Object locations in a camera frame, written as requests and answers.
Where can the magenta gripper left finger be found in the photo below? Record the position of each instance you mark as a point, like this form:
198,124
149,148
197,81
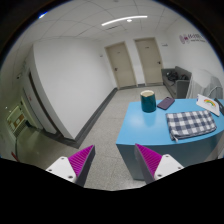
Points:
74,168

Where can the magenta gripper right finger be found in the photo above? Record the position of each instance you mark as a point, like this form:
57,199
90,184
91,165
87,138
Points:
153,165

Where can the blue white checkered towel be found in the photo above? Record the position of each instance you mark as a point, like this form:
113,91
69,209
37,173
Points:
185,125

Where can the blue table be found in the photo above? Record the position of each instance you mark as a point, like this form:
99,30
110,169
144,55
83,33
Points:
151,130

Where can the dark green mug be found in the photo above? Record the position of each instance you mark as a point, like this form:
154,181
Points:
148,101

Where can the purple smartphone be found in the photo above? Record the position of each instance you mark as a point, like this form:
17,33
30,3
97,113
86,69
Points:
166,103

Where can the white card with rainbow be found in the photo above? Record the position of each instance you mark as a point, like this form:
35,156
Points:
208,104

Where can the grey sofa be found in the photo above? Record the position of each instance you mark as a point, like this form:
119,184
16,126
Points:
179,88

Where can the black bag on sofa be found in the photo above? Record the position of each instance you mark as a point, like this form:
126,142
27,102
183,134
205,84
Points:
173,76

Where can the white covered chair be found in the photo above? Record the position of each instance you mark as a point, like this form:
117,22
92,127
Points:
204,83

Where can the left beige door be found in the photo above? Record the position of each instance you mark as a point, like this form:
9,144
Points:
121,65

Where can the beige door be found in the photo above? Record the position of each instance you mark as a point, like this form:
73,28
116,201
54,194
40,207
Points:
121,65
150,59

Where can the right beige door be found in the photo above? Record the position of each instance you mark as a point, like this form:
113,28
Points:
150,59

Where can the long ceiling light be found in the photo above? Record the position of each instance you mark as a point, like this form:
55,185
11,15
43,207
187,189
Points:
124,19

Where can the pink wall sign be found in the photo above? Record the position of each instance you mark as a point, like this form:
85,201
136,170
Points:
192,37

